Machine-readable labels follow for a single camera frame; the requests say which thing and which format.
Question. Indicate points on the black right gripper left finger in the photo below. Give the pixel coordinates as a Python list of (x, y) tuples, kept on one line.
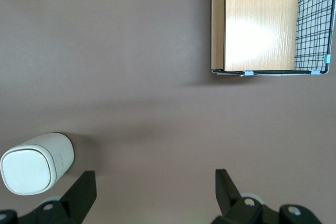
[(78, 197)]

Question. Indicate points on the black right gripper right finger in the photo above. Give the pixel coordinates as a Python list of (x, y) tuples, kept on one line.
[(228, 197)]

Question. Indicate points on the white desktop trash can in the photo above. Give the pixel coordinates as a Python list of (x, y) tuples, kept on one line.
[(60, 153)]

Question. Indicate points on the white trash can lid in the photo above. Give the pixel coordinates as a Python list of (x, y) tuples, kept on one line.
[(25, 171)]

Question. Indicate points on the light blue rack clip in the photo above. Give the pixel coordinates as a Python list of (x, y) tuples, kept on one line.
[(315, 72), (249, 73)]

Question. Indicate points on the green rack clip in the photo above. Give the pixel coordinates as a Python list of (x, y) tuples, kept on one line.
[(327, 58)]

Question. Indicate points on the darker wooden shelf board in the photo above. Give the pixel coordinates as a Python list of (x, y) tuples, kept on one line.
[(218, 19)]

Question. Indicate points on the light wooden shelf board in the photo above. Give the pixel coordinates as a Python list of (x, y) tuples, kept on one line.
[(260, 19)]

